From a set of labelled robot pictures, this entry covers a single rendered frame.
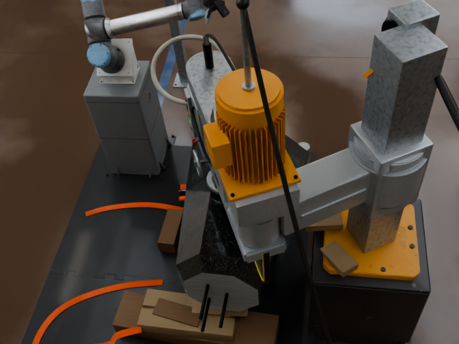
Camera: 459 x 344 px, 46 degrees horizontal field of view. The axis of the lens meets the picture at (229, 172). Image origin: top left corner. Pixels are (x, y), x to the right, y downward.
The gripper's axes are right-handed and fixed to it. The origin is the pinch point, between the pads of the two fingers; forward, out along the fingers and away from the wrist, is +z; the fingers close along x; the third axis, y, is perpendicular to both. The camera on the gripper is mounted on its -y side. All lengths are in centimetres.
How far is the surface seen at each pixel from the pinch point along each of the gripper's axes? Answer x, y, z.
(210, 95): 57, -50, -51
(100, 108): 69, 47, 86
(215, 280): 107, -101, 28
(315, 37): -151, 4, 196
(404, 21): 2, -96, -97
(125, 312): 154, -68, 90
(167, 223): 92, -41, 114
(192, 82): 56, -38, -46
